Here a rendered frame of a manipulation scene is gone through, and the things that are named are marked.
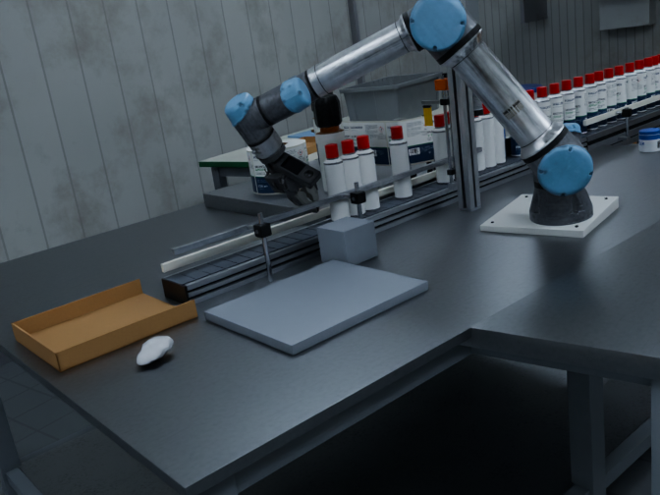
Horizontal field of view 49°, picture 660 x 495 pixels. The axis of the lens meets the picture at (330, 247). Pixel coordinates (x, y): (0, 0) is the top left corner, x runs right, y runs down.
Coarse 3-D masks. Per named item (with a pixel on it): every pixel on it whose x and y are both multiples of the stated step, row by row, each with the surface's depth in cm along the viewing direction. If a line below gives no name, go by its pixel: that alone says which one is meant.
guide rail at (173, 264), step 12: (420, 180) 215; (384, 192) 206; (300, 216) 188; (312, 216) 190; (324, 216) 192; (276, 228) 182; (288, 228) 185; (240, 240) 176; (252, 240) 178; (204, 252) 170; (216, 252) 172; (168, 264) 164; (180, 264) 166
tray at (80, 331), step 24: (120, 288) 168; (48, 312) 157; (72, 312) 161; (96, 312) 162; (120, 312) 160; (144, 312) 158; (168, 312) 148; (192, 312) 151; (24, 336) 147; (48, 336) 152; (72, 336) 151; (96, 336) 149; (120, 336) 141; (144, 336) 145; (48, 360) 138; (72, 360) 136
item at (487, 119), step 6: (486, 108) 223; (486, 114) 224; (486, 120) 223; (492, 120) 224; (486, 126) 224; (492, 126) 224; (486, 132) 224; (492, 132) 225; (486, 138) 225; (492, 138) 225; (486, 144) 225; (492, 144) 226; (486, 150) 226; (492, 150) 226; (486, 156) 227; (492, 156) 227; (486, 162) 227; (492, 162) 227; (486, 168) 228
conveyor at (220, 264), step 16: (512, 160) 235; (416, 192) 210; (432, 192) 209; (384, 208) 198; (320, 224) 191; (272, 240) 183; (288, 240) 181; (304, 240) 180; (224, 256) 175; (240, 256) 173; (256, 256) 171; (192, 272) 166; (208, 272) 164
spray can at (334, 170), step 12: (336, 144) 186; (336, 156) 186; (324, 168) 187; (336, 168) 186; (336, 180) 186; (336, 192) 188; (336, 204) 188; (348, 204) 190; (336, 216) 190; (348, 216) 190
